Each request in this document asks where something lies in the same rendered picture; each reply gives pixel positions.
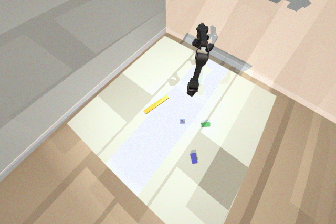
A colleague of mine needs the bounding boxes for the blue rectangular bar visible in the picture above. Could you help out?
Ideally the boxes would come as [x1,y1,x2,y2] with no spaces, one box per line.
[190,153,197,164]

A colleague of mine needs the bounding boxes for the yellow bar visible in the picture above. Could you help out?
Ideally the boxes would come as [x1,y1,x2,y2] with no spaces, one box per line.
[144,95,169,114]

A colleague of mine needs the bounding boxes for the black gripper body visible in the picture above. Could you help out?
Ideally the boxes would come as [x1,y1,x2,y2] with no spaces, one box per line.
[192,39,214,51]

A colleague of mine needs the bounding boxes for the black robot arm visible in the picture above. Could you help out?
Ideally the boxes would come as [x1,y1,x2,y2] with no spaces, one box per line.
[187,23,209,97]

